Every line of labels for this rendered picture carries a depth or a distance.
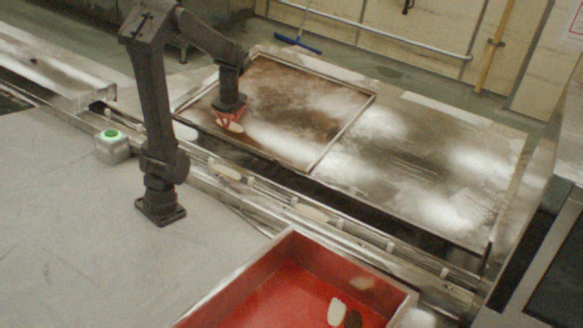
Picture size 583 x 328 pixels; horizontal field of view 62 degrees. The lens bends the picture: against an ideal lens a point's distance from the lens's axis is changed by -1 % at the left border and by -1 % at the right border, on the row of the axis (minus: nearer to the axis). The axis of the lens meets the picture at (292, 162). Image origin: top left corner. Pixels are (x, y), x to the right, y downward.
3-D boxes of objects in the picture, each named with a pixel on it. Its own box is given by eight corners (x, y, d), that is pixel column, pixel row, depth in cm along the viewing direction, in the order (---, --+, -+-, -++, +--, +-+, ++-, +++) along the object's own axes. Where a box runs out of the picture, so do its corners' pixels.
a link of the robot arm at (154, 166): (143, 190, 121) (162, 197, 119) (142, 156, 115) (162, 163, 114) (164, 172, 128) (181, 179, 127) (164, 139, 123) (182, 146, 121)
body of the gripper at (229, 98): (248, 100, 148) (248, 79, 144) (227, 116, 142) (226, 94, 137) (231, 93, 151) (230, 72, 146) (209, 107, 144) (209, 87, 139)
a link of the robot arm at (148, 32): (103, 17, 90) (149, 30, 87) (145, -13, 99) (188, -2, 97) (141, 179, 122) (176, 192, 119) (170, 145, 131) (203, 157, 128)
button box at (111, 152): (93, 167, 142) (90, 134, 136) (114, 156, 148) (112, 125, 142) (113, 178, 139) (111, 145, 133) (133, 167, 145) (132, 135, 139)
